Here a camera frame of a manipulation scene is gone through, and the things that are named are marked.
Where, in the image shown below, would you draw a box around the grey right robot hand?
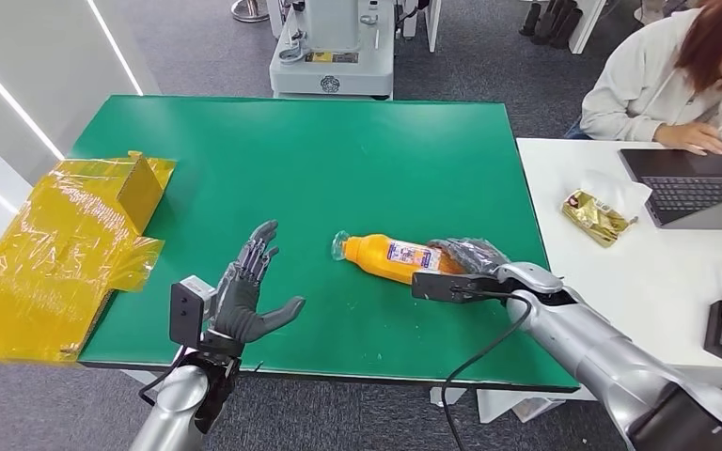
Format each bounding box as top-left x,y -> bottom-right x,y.
426,237 -> 513,278

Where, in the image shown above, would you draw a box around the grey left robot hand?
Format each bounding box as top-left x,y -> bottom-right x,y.
210,219 -> 306,347

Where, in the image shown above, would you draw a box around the white desk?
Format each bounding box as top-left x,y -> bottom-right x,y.
515,137 -> 722,409

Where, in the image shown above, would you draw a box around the person's right hand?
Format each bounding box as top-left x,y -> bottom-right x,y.
651,121 -> 722,157

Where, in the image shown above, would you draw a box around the white furniture panel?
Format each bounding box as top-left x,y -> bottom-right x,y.
567,0 -> 606,54

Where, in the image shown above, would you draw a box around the gold snack packet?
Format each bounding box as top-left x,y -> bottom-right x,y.
561,189 -> 639,249

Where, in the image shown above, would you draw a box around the white table foot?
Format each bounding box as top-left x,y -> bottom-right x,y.
429,386 -> 467,409

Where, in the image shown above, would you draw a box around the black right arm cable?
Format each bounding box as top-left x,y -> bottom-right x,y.
440,288 -> 534,451

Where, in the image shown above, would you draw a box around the black boots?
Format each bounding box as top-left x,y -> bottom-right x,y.
518,0 -> 585,50

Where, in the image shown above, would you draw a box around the yellow film-wrapped cardboard box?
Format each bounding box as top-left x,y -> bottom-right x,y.
0,150 -> 177,367

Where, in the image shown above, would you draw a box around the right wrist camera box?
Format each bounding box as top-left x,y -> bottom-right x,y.
411,271 -> 511,305

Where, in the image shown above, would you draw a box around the dark grey laptop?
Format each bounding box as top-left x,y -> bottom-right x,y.
619,148 -> 722,231

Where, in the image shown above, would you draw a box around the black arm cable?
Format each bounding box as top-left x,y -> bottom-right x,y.
137,347 -> 189,409
440,288 -> 534,451

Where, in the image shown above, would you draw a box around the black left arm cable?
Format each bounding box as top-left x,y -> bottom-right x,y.
137,347 -> 189,409

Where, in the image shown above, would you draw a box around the green table mat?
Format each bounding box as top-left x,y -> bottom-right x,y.
67,95 -> 580,394

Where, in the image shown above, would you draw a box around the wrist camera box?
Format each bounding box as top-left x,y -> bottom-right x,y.
411,271 -> 511,305
168,275 -> 219,350

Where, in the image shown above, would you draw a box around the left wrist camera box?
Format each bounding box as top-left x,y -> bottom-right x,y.
168,275 -> 219,350

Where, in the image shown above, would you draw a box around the person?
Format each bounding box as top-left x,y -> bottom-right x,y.
565,0 -> 722,157

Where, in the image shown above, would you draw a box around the orange plastic bottle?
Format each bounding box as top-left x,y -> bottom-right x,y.
331,230 -> 469,287

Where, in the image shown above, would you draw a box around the white tissue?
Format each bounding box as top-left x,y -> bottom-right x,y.
580,169 -> 653,219

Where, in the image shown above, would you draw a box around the chrome chair base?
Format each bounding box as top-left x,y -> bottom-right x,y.
230,0 -> 270,24

